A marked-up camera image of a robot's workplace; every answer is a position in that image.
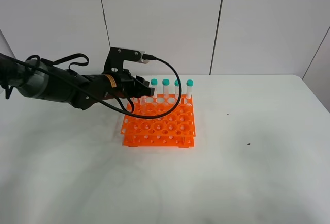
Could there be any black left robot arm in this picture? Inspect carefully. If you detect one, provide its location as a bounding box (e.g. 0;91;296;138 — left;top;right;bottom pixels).
1;48;155;110

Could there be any orange test tube rack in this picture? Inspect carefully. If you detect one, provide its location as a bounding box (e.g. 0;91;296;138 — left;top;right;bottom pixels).
121;94;196;148

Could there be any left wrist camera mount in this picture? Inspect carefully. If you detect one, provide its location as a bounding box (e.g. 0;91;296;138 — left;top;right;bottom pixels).
103;47;149;74

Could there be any row tube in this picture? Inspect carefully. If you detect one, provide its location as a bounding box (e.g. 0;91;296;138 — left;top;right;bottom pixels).
150;78;158;98
186;79;194;99
162;78;170;99
174;79;181;100

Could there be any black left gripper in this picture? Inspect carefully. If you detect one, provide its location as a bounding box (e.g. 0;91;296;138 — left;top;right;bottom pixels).
102;70;155;99

